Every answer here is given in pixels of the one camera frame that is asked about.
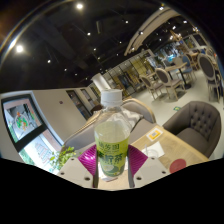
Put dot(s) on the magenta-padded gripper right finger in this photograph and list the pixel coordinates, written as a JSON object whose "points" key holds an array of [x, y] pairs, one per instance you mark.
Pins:
{"points": [[137, 159]]}

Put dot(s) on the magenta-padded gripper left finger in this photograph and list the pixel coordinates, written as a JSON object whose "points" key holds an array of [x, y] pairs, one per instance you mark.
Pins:
{"points": [[87, 160]]}

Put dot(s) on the green-labelled clear drink bottle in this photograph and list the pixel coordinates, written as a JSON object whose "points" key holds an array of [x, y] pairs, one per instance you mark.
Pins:
{"points": [[111, 146]]}

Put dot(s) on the green potted plant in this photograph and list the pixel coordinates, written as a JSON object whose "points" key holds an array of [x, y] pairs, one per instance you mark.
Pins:
{"points": [[61, 158]]}

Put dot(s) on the yellow square card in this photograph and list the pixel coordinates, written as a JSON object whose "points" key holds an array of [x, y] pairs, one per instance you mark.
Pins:
{"points": [[154, 134]]}

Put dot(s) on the flat round red coaster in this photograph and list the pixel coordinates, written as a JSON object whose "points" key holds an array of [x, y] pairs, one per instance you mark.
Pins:
{"points": [[177, 165]]}

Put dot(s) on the grey white chevron pillow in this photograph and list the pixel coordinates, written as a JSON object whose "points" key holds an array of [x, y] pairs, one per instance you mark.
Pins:
{"points": [[136, 118]]}

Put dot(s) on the grey tufted armchair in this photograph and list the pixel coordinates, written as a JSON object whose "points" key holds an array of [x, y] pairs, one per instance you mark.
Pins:
{"points": [[196, 126]]}

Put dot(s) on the group of dining chairs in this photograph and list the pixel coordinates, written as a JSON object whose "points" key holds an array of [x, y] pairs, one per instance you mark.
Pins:
{"points": [[170, 80]]}

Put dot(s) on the group of ceiling lights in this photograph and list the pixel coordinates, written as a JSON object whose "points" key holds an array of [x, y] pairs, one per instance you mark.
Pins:
{"points": [[19, 48]]}

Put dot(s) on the grey sofa with wooden frame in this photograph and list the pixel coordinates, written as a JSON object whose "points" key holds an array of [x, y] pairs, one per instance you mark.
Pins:
{"points": [[83, 131]]}

